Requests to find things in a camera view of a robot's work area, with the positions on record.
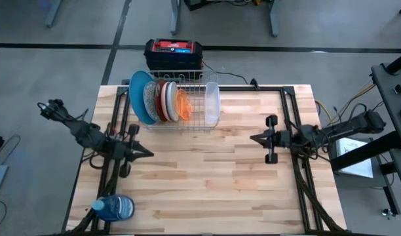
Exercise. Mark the red plate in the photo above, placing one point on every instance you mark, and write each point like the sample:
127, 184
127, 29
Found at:
158, 105

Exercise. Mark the blue plastic bottle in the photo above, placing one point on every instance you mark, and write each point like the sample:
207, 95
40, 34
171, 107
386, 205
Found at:
117, 208

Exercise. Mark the grey desk leg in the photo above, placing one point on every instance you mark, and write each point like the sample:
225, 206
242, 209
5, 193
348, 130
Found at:
274, 16
176, 16

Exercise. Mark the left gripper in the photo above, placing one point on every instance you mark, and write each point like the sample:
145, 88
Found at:
123, 150

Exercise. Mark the clear plastic utensil holder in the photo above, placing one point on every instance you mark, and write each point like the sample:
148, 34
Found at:
212, 105

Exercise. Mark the floral patterned plate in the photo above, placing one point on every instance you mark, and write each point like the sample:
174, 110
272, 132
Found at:
150, 101

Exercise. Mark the blue-grey desk leg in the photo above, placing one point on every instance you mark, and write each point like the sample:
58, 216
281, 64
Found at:
53, 13

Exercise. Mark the white plate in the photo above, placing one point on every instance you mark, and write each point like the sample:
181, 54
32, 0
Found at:
173, 101

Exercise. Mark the black side desk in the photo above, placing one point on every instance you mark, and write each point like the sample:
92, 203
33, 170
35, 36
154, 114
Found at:
389, 85

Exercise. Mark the white paper sheet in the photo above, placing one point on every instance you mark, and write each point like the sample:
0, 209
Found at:
357, 160

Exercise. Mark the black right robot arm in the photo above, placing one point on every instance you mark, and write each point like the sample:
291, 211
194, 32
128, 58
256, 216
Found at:
351, 126

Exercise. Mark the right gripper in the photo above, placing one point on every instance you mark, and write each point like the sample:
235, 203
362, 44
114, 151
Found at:
282, 139

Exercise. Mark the red black power station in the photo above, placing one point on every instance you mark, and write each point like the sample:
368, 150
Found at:
172, 49

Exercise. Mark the black equipment under desk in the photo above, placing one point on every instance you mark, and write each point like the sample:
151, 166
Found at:
220, 3

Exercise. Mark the black aluminium table frame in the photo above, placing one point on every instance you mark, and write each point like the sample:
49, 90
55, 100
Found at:
269, 88

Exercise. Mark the large blue plate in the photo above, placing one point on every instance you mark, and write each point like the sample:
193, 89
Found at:
140, 98

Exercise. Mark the orange transparent plate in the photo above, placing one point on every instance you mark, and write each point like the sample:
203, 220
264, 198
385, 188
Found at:
184, 106

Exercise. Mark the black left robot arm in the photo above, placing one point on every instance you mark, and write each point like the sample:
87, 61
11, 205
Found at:
86, 134

